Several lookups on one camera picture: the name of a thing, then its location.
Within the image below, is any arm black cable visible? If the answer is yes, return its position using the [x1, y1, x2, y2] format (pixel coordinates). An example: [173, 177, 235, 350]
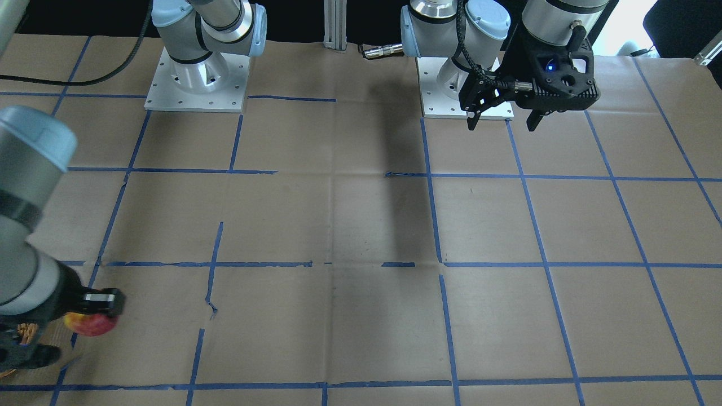
[456, 0, 534, 94]
[0, 0, 156, 87]

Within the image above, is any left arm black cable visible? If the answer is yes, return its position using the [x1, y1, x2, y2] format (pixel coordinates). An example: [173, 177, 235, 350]
[456, 0, 534, 94]

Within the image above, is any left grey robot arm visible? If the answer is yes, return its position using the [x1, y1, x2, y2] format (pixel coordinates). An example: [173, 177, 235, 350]
[400, 1, 607, 131]

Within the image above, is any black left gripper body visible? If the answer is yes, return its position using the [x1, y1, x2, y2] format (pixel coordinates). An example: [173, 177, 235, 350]
[505, 25, 601, 112]

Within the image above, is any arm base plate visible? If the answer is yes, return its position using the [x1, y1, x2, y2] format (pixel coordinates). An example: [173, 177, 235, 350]
[416, 55, 515, 120]
[144, 50, 252, 113]

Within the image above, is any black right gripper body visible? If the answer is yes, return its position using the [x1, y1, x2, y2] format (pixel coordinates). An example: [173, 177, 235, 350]
[1, 262, 85, 367]

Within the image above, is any woven wicker basket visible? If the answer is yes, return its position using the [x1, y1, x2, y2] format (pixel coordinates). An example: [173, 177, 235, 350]
[1, 317, 46, 379]

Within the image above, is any red yellow apple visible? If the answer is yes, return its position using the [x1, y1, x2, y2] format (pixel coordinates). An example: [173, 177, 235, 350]
[62, 312, 120, 337]

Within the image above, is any aluminium frame post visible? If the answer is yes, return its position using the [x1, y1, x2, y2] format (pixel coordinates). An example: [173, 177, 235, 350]
[323, 0, 348, 53]

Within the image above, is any silver cable connector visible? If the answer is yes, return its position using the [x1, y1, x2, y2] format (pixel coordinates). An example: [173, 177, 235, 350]
[358, 43, 404, 61]

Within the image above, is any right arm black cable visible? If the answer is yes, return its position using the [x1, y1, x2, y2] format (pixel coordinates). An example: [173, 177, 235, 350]
[0, 0, 156, 87]

